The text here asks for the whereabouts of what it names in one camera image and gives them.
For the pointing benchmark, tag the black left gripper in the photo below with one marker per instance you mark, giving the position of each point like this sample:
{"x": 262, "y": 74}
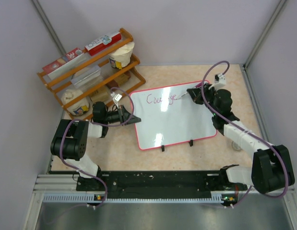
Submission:
{"x": 123, "y": 114}

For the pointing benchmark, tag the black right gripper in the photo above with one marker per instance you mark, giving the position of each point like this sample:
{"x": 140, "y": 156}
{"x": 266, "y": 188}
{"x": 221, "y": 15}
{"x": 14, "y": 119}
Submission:
{"x": 196, "y": 95}

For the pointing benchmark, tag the magenta-capped whiteboard marker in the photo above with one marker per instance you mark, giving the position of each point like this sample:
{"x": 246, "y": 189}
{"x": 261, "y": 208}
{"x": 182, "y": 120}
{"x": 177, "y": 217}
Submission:
{"x": 196, "y": 86}

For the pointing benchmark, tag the pink-framed whiteboard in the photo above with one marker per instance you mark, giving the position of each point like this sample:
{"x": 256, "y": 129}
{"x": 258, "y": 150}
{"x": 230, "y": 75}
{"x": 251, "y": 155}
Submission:
{"x": 167, "y": 120}

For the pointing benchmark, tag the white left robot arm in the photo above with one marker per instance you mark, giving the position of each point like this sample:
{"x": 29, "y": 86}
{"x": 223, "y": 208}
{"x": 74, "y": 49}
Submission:
{"x": 70, "y": 139}

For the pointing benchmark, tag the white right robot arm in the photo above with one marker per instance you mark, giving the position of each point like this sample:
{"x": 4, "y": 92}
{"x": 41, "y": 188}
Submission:
{"x": 271, "y": 165}

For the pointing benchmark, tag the brown cardboard box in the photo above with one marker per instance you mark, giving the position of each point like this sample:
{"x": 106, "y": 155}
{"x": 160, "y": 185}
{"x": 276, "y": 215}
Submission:
{"x": 100, "y": 95}

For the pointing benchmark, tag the dark brown small box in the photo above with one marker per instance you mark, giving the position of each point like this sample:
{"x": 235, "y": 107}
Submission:
{"x": 119, "y": 81}

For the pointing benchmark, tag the orange wooden shelf rack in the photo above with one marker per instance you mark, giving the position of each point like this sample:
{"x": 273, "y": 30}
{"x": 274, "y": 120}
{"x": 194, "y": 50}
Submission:
{"x": 76, "y": 103}

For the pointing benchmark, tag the silver foil box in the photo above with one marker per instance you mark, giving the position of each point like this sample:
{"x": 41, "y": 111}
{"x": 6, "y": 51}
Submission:
{"x": 86, "y": 76}

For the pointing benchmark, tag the white bag upper shelf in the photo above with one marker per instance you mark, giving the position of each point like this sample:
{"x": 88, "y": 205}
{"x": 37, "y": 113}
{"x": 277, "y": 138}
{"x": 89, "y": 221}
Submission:
{"x": 122, "y": 56}

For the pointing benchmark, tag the red white foil box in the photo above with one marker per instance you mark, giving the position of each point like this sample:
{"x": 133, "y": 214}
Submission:
{"x": 102, "y": 43}

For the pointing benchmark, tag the red grey wrap box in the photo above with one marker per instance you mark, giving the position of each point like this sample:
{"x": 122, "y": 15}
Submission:
{"x": 65, "y": 63}

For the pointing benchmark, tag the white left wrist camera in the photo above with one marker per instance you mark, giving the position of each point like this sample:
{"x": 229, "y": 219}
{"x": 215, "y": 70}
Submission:
{"x": 116, "y": 97}

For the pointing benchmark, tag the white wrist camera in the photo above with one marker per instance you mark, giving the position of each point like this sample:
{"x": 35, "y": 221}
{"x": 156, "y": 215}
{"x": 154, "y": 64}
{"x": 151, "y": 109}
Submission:
{"x": 116, "y": 97}
{"x": 219, "y": 82}

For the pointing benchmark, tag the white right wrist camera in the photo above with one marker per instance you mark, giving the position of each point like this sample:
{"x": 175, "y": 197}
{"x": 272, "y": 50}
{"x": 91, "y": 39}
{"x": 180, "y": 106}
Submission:
{"x": 219, "y": 82}

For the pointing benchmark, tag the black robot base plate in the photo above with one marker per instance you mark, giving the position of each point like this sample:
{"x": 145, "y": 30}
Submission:
{"x": 159, "y": 184}

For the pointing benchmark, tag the grey slotted cable duct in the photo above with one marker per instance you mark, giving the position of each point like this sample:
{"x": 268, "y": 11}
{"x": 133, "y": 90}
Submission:
{"x": 215, "y": 198}

